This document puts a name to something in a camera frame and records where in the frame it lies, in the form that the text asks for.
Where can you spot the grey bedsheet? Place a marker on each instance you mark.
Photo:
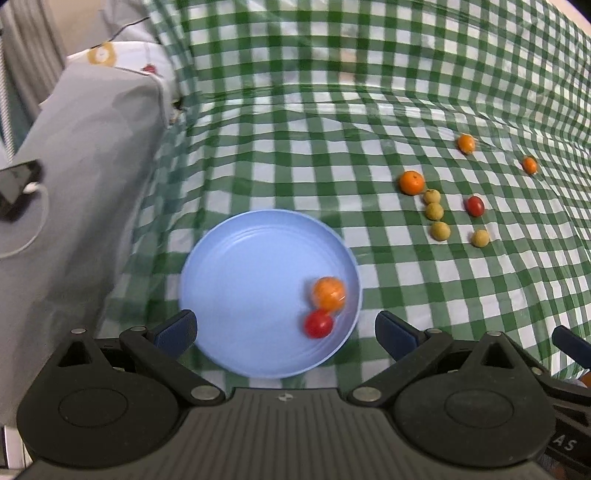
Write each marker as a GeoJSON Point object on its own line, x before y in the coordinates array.
{"type": "Point", "coordinates": [92, 161]}

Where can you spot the green checked tablecloth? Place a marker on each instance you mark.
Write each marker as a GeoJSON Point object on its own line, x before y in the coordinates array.
{"type": "Point", "coordinates": [323, 138]}

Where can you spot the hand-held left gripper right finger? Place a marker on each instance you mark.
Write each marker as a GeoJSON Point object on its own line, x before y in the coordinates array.
{"type": "Point", "coordinates": [397, 334]}

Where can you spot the red cherry tomato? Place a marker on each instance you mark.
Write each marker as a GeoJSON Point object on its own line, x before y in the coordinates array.
{"type": "Point", "coordinates": [318, 324]}
{"type": "Point", "coordinates": [474, 206]}

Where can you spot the orange kumquat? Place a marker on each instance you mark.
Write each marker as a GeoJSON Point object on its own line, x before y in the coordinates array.
{"type": "Point", "coordinates": [530, 165]}
{"type": "Point", "coordinates": [466, 143]}

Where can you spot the grey curtain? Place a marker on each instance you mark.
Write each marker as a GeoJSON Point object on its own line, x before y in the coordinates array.
{"type": "Point", "coordinates": [32, 46]}

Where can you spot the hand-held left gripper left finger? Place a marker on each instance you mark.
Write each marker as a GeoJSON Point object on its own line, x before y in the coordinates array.
{"type": "Point", "coordinates": [175, 330]}

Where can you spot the black phone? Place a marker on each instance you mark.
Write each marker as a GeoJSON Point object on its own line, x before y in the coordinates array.
{"type": "Point", "coordinates": [14, 189]}

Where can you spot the gooseneck phone holder stand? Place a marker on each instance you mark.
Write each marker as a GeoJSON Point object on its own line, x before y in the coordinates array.
{"type": "Point", "coordinates": [5, 106]}

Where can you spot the large orange mandarin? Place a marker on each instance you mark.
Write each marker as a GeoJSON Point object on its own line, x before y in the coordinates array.
{"type": "Point", "coordinates": [412, 182]}

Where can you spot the blue plastic plate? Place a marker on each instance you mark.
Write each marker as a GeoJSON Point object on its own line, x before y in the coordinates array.
{"type": "Point", "coordinates": [249, 286]}

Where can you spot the small orange citrus fruit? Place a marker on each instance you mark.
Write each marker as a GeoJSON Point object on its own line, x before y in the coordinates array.
{"type": "Point", "coordinates": [328, 293]}

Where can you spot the yellow longan fruit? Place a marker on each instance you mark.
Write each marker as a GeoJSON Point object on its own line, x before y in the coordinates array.
{"type": "Point", "coordinates": [440, 230]}
{"type": "Point", "coordinates": [432, 196]}
{"type": "Point", "coordinates": [434, 211]}
{"type": "Point", "coordinates": [480, 238]}

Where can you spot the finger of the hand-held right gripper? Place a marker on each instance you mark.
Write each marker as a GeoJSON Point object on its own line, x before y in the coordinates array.
{"type": "Point", "coordinates": [572, 344]}

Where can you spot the white floral pillow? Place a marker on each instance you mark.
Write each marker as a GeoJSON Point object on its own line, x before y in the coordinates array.
{"type": "Point", "coordinates": [129, 55]}

